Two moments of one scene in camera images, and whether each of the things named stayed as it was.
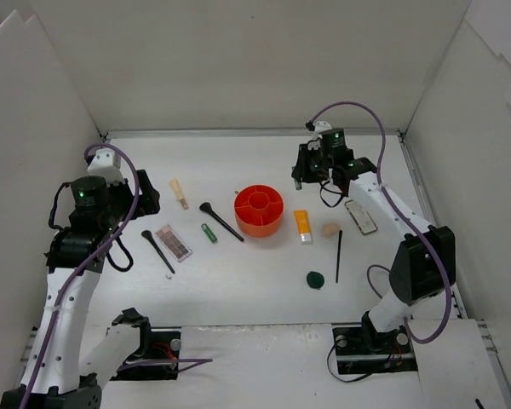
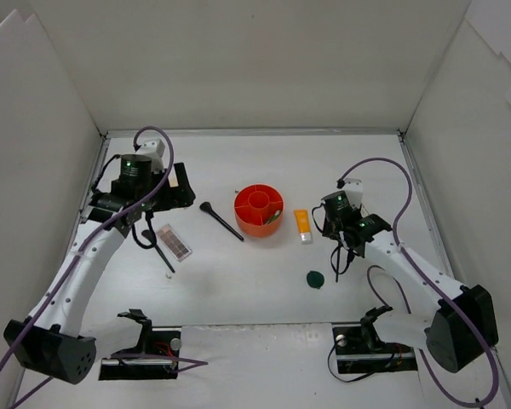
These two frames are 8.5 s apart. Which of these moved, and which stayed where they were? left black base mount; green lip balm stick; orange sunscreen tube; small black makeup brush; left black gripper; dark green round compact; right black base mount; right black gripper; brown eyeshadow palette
Moved: green lip balm stick; left black gripper; right black gripper
Stayed: dark green round compact; orange sunscreen tube; small black makeup brush; brown eyeshadow palette; right black base mount; left black base mount
